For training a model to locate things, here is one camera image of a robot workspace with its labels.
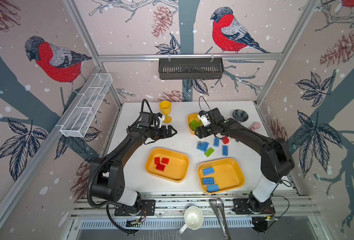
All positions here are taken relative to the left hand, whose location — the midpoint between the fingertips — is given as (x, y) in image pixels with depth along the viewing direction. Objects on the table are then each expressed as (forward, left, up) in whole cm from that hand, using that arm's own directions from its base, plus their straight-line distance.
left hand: (170, 133), depth 84 cm
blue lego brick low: (-26, -23, -16) cm, 38 cm away
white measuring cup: (-39, -12, -16) cm, 44 cm away
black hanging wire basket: (+46, -14, +12) cm, 50 cm away
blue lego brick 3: (+3, -30, -16) cm, 34 cm away
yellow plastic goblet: (+23, +4, -3) cm, 24 cm away
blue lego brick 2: (-22, -21, -16) cm, 34 cm away
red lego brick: (-14, +6, -15) cm, 22 cm away
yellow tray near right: (-19, -33, -16) cm, 41 cm away
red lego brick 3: (+3, -35, -14) cm, 38 cm away
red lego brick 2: (-10, +4, -16) cm, 19 cm away
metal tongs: (-35, -24, -10) cm, 44 cm away
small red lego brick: (-10, +9, -16) cm, 21 cm away
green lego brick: (+17, -16, -16) cm, 28 cm away
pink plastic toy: (+15, -59, -14) cm, 63 cm away
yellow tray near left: (-15, -3, -18) cm, 24 cm away
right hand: (+4, -18, -6) cm, 19 cm away
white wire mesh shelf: (-4, +44, +14) cm, 47 cm away
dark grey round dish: (+25, -51, -14) cm, 59 cm away
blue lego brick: (-17, -21, -15) cm, 31 cm away
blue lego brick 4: (-4, -34, -15) cm, 37 cm away
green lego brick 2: (-4, -24, -16) cm, 29 cm away
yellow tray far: (+20, -14, -11) cm, 27 cm away
